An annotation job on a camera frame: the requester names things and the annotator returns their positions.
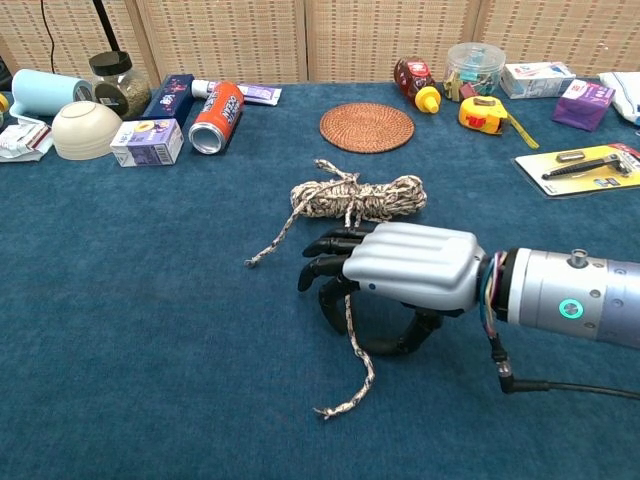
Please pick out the blue felt table cover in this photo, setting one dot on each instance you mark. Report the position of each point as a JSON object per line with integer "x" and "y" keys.
{"x": 125, "y": 325}

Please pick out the bamboo folding screen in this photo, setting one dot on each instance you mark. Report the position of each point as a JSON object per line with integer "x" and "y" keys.
{"x": 350, "y": 40}

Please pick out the white box blue red print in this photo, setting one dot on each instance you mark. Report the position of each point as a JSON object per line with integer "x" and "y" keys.
{"x": 535, "y": 80}

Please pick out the red sauce bottle yellow cap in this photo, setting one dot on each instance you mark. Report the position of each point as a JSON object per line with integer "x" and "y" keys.
{"x": 412, "y": 77}

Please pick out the light blue mug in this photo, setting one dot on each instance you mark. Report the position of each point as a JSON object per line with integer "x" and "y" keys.
{"x": 45, "y": 90}

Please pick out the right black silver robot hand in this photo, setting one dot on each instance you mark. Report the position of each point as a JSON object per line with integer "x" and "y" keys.
{"x": 415, "y": 270}

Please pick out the glass jar black lid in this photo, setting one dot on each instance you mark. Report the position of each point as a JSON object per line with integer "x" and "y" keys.
{"x": 132, "y": 92}

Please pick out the round woven brown coaster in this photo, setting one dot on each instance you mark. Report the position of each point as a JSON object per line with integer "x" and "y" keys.
{"x": 367, "y": 127}

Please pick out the white purple toothpaste tube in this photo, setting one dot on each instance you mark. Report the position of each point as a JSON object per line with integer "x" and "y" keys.
{"x": 260, "y": 93}

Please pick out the yellow tape measure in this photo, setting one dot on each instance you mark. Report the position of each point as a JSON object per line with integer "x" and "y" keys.
{"x": 480, "y": 115}

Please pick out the dark blue toothpaste box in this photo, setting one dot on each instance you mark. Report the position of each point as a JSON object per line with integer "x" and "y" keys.
{"x": 170, "y": 97}

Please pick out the white purple small carton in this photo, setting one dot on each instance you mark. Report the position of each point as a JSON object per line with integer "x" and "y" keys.
{"x": 150, "y": 142}

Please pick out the beige bowl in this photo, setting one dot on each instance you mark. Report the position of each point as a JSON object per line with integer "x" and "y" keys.
{"x": 85, "y": 130}

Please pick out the purple small box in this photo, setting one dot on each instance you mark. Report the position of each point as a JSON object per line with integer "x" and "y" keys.
{"x": 582, "y": 107}

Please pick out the orange soda can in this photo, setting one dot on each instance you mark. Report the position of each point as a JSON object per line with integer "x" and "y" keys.
{"x": 220, "y": 112}

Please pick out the clear plastic jar of clips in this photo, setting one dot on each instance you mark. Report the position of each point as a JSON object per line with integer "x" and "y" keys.
{"x": 475, "y": 70}

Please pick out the white sugar bag blue print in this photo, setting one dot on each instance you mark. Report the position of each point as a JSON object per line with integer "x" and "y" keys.
{"x": 625, "y": 95}

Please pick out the black tripod pole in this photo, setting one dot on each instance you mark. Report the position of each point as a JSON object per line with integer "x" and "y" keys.
{"x": 106, "y": 25}

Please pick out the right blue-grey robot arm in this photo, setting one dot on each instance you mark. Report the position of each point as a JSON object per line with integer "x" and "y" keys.
{"x": 575, "y": 290}

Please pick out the razor in yellow blister pack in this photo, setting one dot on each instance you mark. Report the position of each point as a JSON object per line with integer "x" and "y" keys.
{"x": 580, "y": 172}

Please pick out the white snack packet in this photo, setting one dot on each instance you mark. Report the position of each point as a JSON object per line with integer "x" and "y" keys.
{"x": 22, "y": 142}

